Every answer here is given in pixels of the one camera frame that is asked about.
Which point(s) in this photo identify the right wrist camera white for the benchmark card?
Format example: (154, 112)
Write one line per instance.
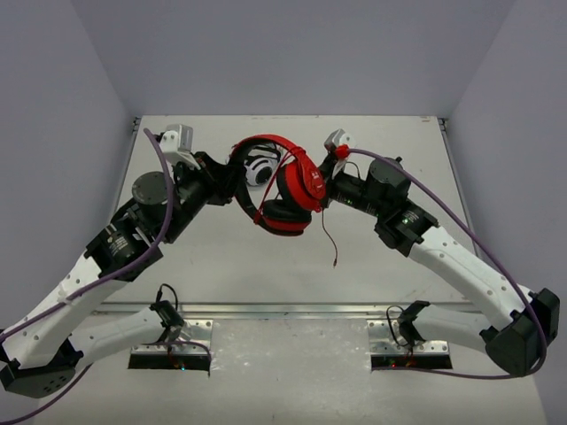
(339, 142)

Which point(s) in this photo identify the metal mounting plate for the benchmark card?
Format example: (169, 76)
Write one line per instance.
(195, 339)
(385, 339)

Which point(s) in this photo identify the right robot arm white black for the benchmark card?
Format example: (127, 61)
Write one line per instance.
(514, 326)

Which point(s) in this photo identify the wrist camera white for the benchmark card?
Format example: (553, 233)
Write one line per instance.
(176, 142)
(339, 142)

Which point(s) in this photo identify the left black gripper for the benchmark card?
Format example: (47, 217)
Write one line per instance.
(214, 178)

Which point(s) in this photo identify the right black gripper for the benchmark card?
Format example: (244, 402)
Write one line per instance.
(326, 168)

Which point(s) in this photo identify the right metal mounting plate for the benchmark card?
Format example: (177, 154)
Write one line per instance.
(385, 339)

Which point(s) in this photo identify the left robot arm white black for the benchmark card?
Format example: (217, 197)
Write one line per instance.
(45, 349)

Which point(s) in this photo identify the red black headphones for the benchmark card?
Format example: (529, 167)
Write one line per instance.
(300, 183)

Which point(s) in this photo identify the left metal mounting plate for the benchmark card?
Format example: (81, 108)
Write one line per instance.
(195, 339)

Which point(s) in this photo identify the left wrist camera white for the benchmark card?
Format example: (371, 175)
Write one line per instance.
(176, 142)

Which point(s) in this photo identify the white black headphones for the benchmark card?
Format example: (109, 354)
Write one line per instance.
(261, 163)

